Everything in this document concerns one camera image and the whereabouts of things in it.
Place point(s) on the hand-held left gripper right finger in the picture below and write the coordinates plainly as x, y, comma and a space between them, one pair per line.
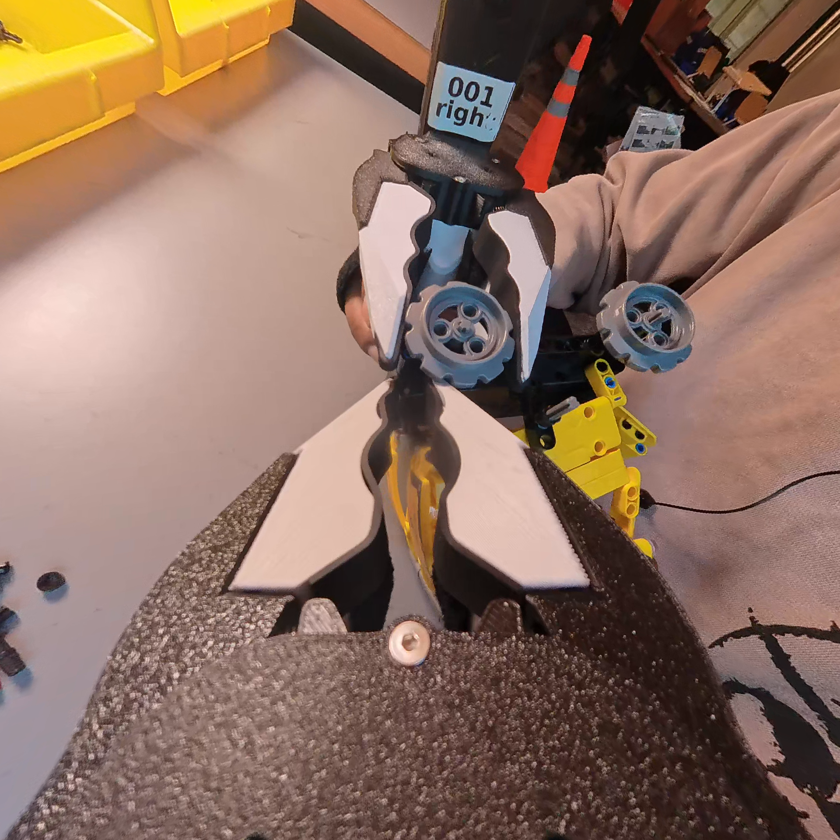
512, 525

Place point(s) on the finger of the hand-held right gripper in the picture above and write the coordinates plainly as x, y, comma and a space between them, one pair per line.
387, 262
531, 275

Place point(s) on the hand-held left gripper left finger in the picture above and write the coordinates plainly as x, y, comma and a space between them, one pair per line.
308, 525

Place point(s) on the grey toy wheel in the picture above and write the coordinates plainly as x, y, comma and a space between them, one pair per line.
646, 326
459, 334

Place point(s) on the yellow toy brick vehicle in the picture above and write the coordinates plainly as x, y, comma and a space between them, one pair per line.
590, 439

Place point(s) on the person's right forearm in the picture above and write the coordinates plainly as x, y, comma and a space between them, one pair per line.
689, 210

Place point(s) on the person's right hand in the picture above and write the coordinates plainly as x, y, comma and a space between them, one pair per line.
362, 325

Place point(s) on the orange traffic cone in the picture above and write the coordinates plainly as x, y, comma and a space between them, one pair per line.
551, 124

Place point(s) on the yellow plastic bin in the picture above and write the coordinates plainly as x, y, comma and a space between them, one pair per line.
216, 33
65, 85

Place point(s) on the beige printed sweatshirt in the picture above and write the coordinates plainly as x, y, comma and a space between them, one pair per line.
754, 426

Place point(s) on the pile of small brick pins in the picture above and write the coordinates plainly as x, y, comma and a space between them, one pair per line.
8, 649

